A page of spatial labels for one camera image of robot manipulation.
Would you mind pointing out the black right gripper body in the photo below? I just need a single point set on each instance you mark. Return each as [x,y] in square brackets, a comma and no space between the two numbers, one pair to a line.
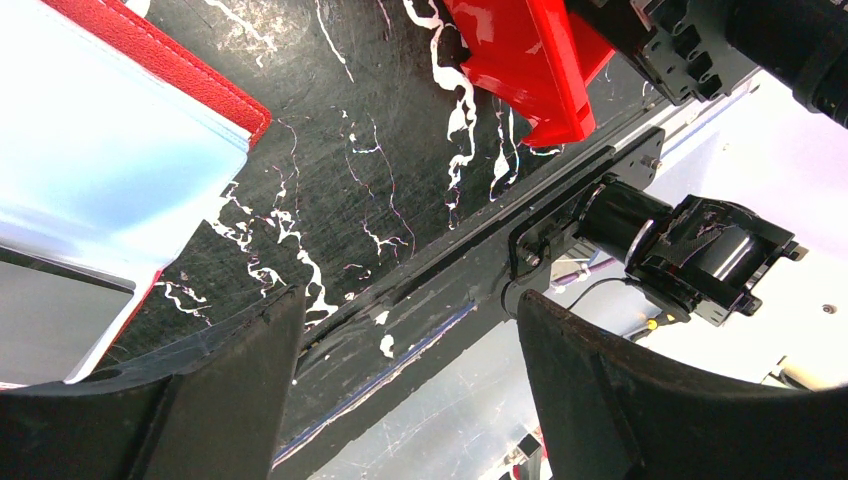
[694,49]

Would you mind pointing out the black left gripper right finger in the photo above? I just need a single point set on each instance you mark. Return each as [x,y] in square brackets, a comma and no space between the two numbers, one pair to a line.
[611,409]

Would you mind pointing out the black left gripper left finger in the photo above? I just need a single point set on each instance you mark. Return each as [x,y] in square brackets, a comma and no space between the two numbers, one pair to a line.
[209,406]

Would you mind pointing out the red plastic tray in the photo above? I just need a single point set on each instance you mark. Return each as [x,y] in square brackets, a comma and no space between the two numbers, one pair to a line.
[539,58]

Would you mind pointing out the thin credit card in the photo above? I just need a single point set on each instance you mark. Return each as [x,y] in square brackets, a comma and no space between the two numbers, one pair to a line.
[52,317]

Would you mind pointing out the red card holder wallet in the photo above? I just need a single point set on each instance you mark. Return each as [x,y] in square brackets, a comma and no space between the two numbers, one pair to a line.
[115,142]

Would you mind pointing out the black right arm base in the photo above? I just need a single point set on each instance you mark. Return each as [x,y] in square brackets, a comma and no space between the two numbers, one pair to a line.
[554,221]

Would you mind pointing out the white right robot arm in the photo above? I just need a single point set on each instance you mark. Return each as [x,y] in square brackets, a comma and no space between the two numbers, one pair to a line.
[703,256]

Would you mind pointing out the aluminium frame rail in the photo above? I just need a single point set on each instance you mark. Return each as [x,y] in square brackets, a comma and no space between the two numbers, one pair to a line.
[423,378]

